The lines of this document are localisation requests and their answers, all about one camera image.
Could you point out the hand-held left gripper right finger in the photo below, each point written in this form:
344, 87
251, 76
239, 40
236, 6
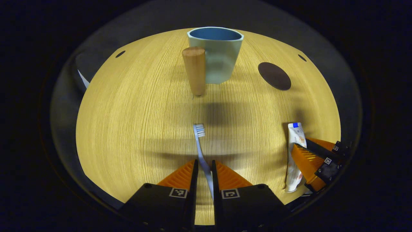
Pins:
216, 199

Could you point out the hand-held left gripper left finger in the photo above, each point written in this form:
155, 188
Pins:
193, 199

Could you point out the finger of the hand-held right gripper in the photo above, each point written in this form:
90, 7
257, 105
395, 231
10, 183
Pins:
322, 149
328, 167

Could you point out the white toothpaste tube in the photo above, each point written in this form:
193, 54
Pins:
296, 138

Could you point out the white toothbrush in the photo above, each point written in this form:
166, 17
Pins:
199, 130

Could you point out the dark brown round coaster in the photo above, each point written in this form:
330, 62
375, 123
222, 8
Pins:
274, 76

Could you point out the wooden desktop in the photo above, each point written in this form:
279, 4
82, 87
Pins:
135, 129

